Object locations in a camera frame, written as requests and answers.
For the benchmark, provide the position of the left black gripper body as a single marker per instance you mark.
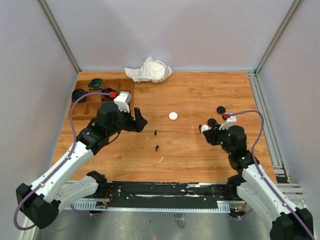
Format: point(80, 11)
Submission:
point(125, 121)

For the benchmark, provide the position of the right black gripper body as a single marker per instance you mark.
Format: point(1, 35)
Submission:
point(220, 137)

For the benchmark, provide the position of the white earbud charging case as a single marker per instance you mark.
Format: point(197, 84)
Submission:
point(204, 128)

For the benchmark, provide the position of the black round case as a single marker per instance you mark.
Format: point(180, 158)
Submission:
point(211, 122)
point(221, 110)

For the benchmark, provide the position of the white round case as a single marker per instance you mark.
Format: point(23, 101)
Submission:
point(173, 116)

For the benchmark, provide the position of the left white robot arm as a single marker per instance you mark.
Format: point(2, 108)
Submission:
point(40, 202)

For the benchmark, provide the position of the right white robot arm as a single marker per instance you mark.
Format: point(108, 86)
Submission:
point(284, 219)

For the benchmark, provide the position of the dark coiled band middle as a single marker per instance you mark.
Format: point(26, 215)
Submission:
point(108, 90)

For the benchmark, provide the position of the dark coiled band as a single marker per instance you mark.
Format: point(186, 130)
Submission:
point(77, 93)
point(108, 90)
point(96, 84)

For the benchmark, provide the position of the wooden compartment tray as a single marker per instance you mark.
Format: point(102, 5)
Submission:
point(86, 109)

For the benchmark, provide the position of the dark coiled band top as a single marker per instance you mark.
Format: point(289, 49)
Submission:
point(96, 84)

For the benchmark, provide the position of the crumpled white cloth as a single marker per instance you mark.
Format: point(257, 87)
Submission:
point(154, 71)

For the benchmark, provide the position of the dark coiled band left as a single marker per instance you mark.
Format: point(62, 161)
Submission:
point(77, 93)

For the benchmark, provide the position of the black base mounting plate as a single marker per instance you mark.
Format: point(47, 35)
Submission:
point(163, 195)

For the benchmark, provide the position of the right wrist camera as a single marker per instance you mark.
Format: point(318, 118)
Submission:
point(229, 120)

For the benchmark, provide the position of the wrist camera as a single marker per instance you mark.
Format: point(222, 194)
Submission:
point(229, 120)
point(122, 101)

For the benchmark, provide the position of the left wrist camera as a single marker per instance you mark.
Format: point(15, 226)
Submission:
point(122, 101)

